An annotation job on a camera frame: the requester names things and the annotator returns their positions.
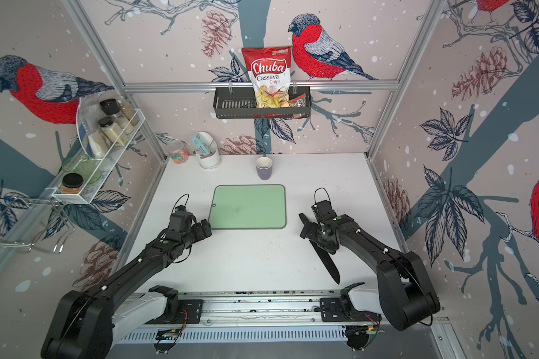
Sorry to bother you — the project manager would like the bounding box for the small dark snack packet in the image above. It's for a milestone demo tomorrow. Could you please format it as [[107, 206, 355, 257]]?
[[289, 94, 307, 109]]

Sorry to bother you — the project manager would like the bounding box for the green cutting board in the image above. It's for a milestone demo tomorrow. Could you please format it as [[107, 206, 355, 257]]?
[[208, 184, 287, 230]]

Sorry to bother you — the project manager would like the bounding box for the orange jar black lid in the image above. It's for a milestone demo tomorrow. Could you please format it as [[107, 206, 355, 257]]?
[[60, 173, 85, 194]]

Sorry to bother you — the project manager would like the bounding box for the purple cup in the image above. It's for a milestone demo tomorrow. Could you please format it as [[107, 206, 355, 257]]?
[[255, 156, 273, 180]]

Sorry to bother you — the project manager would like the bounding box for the green glass bowl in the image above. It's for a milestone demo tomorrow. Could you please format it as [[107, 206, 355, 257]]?
[[61, 154, 102, 184]]

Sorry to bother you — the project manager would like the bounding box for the black wall basket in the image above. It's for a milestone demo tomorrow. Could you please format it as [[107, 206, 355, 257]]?
[[213, 86, 312, 120]]

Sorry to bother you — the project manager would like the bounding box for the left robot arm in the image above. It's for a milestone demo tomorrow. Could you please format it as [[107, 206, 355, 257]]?
[[40, 206, 212, 358]]

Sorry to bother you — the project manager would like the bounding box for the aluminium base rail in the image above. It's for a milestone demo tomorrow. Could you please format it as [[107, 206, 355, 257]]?
[[116, 289, 450, 346]]

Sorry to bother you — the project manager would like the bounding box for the glass jar with candies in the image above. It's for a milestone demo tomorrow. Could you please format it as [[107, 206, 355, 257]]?
[[167, 139, 189, 164]]

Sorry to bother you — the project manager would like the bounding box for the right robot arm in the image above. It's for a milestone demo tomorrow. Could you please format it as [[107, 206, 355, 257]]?
[[299, 200, 441, 331]]

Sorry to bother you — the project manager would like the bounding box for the spice jar black lid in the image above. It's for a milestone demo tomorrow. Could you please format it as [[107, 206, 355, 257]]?
[[98, 117, 127, 147], [100, 99, 129, 124]]

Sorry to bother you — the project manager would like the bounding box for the black kitchen knife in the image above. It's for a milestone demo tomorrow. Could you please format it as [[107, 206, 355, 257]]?
[[299, 213, 341, 284]]

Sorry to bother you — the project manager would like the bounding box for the clear acrylic wall shelf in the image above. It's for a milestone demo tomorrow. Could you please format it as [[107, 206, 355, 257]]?
[[52, 91, 146, 204]]

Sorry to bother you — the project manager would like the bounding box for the metal wire hook rack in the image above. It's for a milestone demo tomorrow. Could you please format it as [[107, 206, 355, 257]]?
[[0, 196, 76, 254]]

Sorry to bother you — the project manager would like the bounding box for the white utensil holder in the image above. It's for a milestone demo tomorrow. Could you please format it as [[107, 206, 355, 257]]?
[[196, 131, 221, 170]]

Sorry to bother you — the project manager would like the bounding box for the teal packet in holder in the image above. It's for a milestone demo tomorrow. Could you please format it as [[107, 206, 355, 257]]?
[[190, 136, 211, 157]]

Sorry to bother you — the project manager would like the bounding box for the red Chuba chips bag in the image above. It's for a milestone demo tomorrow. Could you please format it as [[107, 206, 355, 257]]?
[[242, 46, 291, 109]]

